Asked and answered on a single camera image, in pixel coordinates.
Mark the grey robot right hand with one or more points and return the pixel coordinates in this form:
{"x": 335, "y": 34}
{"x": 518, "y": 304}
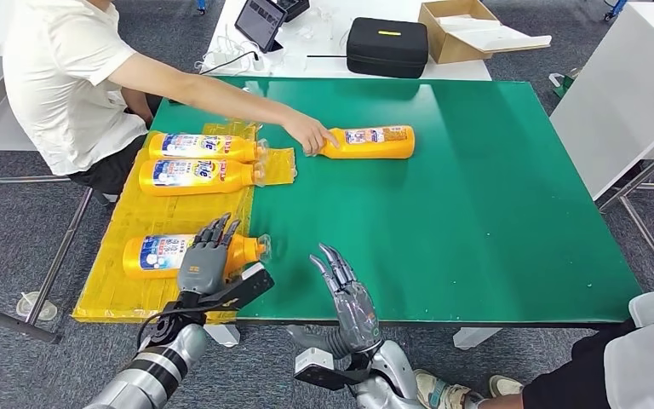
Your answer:
{"x": 358, "y": 319}

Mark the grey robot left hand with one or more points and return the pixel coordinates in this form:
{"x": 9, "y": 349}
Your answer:
{"x": 203, "y": 268}

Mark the person's right hand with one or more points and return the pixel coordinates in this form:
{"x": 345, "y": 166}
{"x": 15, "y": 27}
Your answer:
{"x": 310, "y": 132}

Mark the orange detergent bottle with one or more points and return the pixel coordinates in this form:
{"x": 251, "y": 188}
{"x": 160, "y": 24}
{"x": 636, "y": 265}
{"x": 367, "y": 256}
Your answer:
{"x": 236, "y": 180}
{"x": 245, "y": 149}
{"x": 383, "y": 149}
{"x": 135, "y": 265}

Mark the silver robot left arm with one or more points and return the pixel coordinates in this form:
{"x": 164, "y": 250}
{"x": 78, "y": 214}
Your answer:
{"x": 152, "y": 367}

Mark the person's right forearm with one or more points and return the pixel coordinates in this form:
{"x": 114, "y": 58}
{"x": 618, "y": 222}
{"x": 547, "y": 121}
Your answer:
{"x": 236, "y": 104}

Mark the person's left forearm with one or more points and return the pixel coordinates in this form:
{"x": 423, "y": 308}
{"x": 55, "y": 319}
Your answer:
{"x": 138, "y": 107}

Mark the yellow taped board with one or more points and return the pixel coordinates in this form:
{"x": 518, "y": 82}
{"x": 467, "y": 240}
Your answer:
{"x": 135, "y": 299}

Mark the black pen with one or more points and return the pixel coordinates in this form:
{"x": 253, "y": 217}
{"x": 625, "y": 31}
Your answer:
{"x": 327, "y": 56}

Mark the black zip case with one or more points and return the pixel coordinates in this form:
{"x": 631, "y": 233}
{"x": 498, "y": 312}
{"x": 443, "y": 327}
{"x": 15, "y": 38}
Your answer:
{"x": 386, "y": 52}

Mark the black tablet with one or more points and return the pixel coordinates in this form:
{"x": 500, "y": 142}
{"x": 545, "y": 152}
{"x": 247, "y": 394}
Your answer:
{"x": 259, "y": 21}

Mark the black device box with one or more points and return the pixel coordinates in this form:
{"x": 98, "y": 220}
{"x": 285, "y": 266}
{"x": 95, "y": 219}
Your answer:
{"x": 296, "y": 7}

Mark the green-topped table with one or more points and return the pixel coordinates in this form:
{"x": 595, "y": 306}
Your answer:
{"x": 473, "y": 226}

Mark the white desk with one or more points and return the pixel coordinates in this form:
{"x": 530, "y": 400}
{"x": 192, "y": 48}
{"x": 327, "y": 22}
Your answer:
{"x": 451, "y": 72}

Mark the cardboard box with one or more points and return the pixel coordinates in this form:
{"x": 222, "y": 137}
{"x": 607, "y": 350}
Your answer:
{"x": 445, "y": 46}

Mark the clear round floor cup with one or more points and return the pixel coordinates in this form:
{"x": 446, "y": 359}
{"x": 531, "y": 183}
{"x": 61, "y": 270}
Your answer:
{"x": 36, "y": 309}

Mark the white foam sheet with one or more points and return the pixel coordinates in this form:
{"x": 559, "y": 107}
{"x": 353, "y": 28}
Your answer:
{"x": 502, "y": 37}

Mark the green floor stand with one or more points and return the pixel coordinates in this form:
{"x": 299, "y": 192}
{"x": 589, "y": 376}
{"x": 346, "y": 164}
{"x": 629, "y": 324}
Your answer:
{"x": 565, "y": 86}

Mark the white table with steel legs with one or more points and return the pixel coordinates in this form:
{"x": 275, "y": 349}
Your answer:
{"x": 631, "y": 84}

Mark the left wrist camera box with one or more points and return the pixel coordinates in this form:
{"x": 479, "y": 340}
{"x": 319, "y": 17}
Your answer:
{"x": 242, "y": 290}

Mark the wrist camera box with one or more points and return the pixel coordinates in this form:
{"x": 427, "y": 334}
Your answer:
{"x": 242, "y": 290}
{"x": 316, "y": 361}

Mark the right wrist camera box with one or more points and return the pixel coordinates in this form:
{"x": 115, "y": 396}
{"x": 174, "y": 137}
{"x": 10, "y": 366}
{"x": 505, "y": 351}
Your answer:
{"x": 316, "y": 361}

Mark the blue caster frame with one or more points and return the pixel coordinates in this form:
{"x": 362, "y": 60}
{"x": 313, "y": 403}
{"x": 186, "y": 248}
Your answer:
{"x": 202, "y": 5}
{"x": 617, "y": 8}

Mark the white table with metal frame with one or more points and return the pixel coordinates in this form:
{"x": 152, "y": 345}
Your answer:
{"x": 11, "y": 323}

